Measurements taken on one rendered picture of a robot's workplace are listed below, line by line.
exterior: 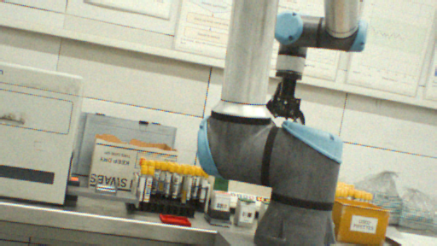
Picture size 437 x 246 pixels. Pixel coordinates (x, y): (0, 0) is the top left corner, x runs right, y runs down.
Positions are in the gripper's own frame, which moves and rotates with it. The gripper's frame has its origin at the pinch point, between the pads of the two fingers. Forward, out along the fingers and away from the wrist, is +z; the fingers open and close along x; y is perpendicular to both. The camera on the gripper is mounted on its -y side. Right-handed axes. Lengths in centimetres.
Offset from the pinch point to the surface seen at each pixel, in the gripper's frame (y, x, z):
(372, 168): -61, 44, 5
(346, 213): 7.2, 19.5, 13.6
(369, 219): 6.2, 25.9, 14.4
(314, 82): -51, 16, -23
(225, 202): 12.1, -11.6, 14.5
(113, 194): 21.7, -38.3, 15.2
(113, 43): -35, -55, -25
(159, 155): -8.3, -31.7, 7.5
